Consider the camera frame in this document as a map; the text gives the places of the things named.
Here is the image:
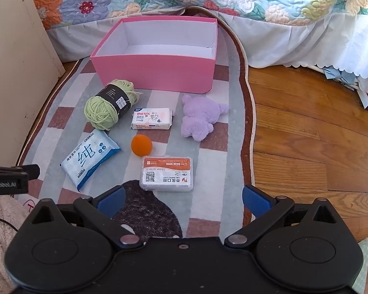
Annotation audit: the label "blue wet wipes pack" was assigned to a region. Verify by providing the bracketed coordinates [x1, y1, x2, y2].
[60, 129, 121, 191]

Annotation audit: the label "orange label clear plastic box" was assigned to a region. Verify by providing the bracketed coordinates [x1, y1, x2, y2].
[139, 156, 193, 193]

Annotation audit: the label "orange sponge ball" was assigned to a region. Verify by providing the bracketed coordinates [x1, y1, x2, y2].
[131, 134, 153, 157]

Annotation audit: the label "green yarn ball black label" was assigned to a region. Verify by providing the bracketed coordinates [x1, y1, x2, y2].
[84, 79, 141, 131]

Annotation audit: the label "white tissue pack bear print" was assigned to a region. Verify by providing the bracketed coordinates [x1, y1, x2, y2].
[131, 108, 173, 130]

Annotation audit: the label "beige fuzzy sleeve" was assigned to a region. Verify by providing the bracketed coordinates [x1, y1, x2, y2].
[0, 196, 28, 293]

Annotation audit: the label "checkered plush floor rug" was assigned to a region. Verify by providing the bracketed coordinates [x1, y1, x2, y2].
[16, 23, 256, 238]

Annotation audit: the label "purple plush bear toy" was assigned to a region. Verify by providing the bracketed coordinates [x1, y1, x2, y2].
[181, 94, 229, 142]

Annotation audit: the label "papers under bed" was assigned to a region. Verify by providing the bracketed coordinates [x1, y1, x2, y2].
[322, 66, 368, 110]

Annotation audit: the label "pink cardboard storage box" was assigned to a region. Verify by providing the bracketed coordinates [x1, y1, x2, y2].
[90, 15, 218, 94]

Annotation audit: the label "floral quilted bedspread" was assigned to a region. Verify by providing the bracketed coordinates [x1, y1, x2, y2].
[33, 0, 368, 78]

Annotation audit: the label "black cable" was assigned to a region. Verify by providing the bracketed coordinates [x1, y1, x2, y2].
[0, 215, 21, 231]

